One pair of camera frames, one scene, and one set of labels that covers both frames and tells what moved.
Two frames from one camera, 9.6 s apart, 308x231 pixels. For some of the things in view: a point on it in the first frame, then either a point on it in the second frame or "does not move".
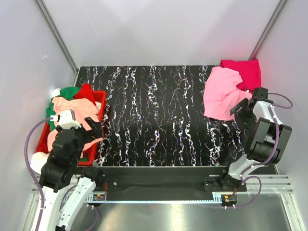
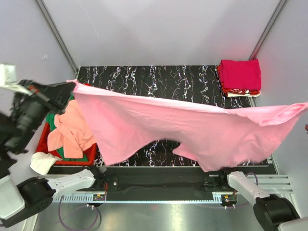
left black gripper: (95, 132) to (57, 96)
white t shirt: (38, 160) does not move
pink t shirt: (221, 95) to (215, 137)
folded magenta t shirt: (250, 70) does not move
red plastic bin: (91, 156) does not move
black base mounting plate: (157, 183) does not move
